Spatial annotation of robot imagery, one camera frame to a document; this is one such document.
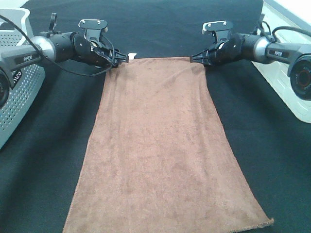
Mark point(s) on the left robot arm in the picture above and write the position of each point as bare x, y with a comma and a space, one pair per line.
54, 49

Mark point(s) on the grey perforated laundry basket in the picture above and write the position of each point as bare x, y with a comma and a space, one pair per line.
27, 82

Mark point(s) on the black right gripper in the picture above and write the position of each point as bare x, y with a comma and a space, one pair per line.
226, 52

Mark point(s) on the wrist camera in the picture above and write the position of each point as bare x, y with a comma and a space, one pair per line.
93, 28
221, 30

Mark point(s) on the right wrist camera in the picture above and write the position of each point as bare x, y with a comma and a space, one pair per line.
221, 30

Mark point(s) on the brown microfibre towel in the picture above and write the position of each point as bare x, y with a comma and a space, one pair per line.
158, 159

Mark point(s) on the white plastic bin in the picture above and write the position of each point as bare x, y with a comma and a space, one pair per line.
276, 73

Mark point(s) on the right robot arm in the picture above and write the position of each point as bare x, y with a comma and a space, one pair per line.
259, 49

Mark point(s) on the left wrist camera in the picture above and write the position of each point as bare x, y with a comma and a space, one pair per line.
93, 28

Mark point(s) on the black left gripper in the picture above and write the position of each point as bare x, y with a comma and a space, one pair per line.
95, 53

